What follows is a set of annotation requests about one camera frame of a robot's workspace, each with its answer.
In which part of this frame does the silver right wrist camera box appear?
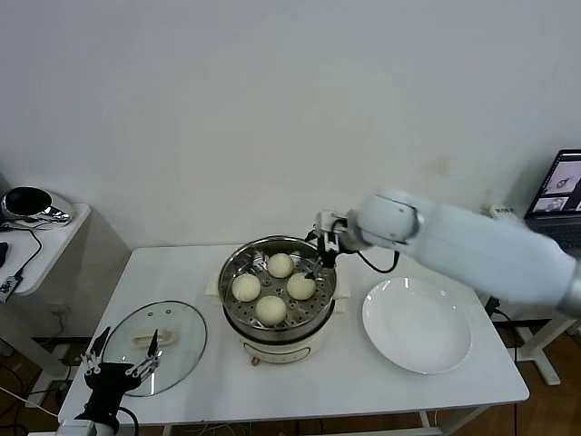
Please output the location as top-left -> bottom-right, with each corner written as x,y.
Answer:
316,209 -> 350,233

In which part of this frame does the glass lid with cream handle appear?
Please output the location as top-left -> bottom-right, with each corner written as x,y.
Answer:
104,299 -> 209,397

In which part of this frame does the wire bundle under table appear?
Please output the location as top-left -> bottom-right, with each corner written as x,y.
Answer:
179,420 -> 296,436

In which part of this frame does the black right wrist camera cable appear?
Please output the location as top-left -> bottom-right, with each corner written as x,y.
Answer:
333,217 -> 401,274

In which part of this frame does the white round plate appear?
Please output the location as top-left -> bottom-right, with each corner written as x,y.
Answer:
361,276 -> 473,376

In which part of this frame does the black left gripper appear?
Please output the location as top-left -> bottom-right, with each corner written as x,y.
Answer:
74,325 -> 162,422

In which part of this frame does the white steamed baozi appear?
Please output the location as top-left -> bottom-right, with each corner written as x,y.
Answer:
286,272 -> 318,301
266,253 -> 295,279
254,294 -> 288,326
231,273 -> 262,302

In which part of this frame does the white-topped side cabinet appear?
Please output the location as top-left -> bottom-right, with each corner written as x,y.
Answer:
0,203 -> 133,360

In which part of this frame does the white desk with legs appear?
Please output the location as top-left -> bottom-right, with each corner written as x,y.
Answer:
471,203 -> 581,387

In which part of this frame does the small white labelled device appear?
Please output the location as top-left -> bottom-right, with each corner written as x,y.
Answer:
0,274 -> 23,304

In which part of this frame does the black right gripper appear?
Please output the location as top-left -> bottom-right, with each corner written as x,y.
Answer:
304,229 -> 353,280

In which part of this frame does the thin black cable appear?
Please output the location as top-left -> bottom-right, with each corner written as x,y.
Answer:
0,222 -> 43,281

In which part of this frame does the white power strip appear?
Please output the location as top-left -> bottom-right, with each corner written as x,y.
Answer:
479,203 -> 517,220

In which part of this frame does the black power adapter cable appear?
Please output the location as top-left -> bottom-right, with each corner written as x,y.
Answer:
484,294 -> 553,328

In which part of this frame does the white floor cable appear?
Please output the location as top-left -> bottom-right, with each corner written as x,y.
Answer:
0,385 -> 63,417

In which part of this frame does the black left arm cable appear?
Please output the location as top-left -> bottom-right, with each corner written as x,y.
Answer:
116,405 -> 140,431

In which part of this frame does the steel perforated steamer basket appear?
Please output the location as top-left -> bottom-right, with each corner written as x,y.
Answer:
218,234 -> 340,331

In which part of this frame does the white work table frame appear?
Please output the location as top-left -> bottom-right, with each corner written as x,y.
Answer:
63,405 -> 496,436

